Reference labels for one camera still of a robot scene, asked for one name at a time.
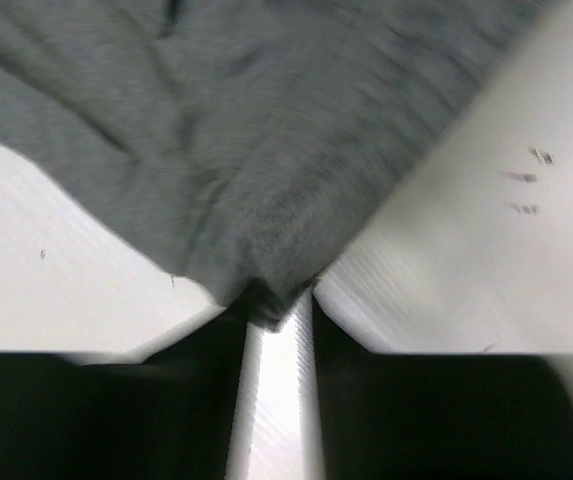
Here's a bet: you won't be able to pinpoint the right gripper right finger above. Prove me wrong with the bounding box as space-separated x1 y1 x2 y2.
312 307 573 480

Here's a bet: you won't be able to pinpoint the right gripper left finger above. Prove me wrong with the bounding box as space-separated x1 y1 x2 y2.
0 309 246 480

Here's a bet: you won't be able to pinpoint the grey shorts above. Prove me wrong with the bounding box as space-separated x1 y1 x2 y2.
0 1 551 328

